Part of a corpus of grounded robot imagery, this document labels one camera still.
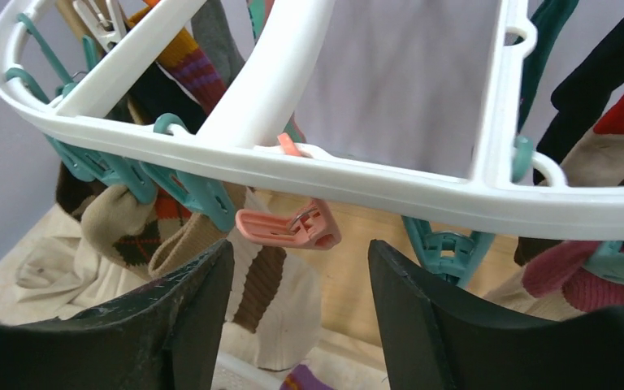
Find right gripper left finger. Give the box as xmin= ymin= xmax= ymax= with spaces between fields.
xmin=0 ymin=240 xmax=234 ymax=389

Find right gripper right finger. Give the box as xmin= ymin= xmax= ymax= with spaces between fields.
xmin=368 ymin=240 xmax=624 ymax=389

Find maroon striped sock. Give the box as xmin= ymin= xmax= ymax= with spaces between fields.
xmin=279 ymin=364 xmax=332 ymax=390

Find white oval clip hanger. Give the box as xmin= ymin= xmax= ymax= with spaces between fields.
xmin=0 ymin=1 xmax=624 ymax=241

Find white plastic mesh basket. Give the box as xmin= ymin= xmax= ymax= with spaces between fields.
xmin=210 ymin=352 xmax=284 ymax=390

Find cream sock brown toe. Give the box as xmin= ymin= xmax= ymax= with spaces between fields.
xmin=148 ymin=212 xmax=321 ymax=371

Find cream argyle sock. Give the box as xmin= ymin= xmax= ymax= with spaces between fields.
xmin=55 ymin=164 xmax=192 ymax=280

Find beige crumpled cloth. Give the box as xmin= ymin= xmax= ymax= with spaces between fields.
xmin=15 ymin=236 xmax=145 ymax=310

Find pink striped toe sock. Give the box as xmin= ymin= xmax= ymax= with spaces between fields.
xmin=483 ymin=239 xmax=624 ymax=323

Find pink plastic clip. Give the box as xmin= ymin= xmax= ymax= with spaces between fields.
xmin=235 ymin=132 xmax=343 ymax=251

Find black sock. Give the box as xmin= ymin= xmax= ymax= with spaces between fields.
xmin=532 ymin=0 xmax=624 ymax=187

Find plain grey sock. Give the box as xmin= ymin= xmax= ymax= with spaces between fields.
xmin=191 ymin=0 xmax=245 ymax=88

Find dark teal sock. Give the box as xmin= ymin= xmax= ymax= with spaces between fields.
xmin=517 ymin=0 xmax=579 ymax=132

